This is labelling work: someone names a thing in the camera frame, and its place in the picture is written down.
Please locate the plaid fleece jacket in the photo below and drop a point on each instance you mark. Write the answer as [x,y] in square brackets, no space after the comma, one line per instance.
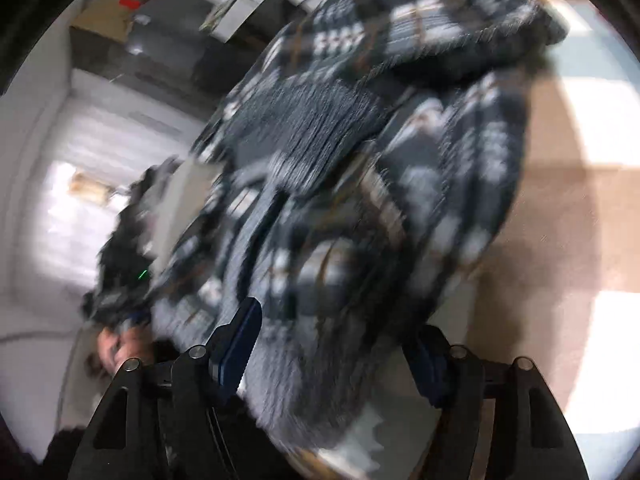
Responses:
[350,185]

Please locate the person's left hand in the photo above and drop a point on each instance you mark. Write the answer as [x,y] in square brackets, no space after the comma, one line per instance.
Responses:
[122,347]

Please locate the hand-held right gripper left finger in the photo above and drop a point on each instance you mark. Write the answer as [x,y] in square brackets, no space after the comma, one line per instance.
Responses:
[240,345]

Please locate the checkered bed blanket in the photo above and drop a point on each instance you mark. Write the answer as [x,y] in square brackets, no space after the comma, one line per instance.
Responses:
[560,210]

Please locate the window with white curtain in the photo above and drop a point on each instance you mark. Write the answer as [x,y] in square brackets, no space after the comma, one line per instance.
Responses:
[85,220]

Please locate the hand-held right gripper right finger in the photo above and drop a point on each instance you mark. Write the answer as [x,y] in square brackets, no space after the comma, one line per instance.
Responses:
[425,365]

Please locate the cardboard box with red label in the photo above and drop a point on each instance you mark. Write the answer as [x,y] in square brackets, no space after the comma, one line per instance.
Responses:
[102,15]

